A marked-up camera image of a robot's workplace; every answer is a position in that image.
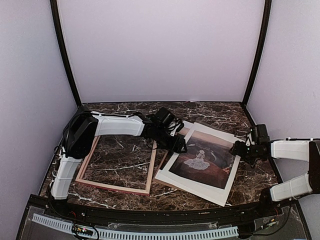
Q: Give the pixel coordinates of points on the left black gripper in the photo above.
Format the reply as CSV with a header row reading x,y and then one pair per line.
x,y
172,147

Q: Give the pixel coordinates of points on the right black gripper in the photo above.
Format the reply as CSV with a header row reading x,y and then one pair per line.
x,y
238,149

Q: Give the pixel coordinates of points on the canyon photo print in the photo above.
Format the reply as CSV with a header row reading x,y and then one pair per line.
x,y
207,160

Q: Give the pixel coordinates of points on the white mat board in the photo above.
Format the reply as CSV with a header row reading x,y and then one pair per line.
x,y
209,193

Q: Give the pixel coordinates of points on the pink wooden picture frame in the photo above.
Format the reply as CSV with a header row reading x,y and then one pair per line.
x,y
128,190

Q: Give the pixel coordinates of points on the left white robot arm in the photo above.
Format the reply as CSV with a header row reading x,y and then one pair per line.
x,y
79,134

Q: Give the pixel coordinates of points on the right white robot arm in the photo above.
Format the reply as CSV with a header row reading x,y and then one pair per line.
x,y
307,150

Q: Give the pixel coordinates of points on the brown backing board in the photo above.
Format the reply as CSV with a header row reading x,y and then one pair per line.
x,y
159,177

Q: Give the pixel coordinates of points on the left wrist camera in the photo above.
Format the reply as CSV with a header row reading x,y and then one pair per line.
x,y
168,120

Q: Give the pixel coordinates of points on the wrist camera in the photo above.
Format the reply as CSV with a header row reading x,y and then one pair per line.
x,y
259,134
168,120

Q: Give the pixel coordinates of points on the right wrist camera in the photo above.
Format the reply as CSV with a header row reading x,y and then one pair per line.
x,y
259,134

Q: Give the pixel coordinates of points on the black front rail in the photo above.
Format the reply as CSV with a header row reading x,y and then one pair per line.
x,y
242,214

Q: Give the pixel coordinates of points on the white slotted cable duct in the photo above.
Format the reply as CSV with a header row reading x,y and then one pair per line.
x,y
107,234

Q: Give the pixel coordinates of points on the right black corner post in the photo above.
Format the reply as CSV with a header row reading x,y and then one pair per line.
x,y
258,53

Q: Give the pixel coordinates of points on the black corner post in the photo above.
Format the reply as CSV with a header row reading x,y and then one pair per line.
x,y
258,53
63,51

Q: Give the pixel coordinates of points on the left black corner post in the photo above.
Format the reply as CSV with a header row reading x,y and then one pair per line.
x,y
63,51

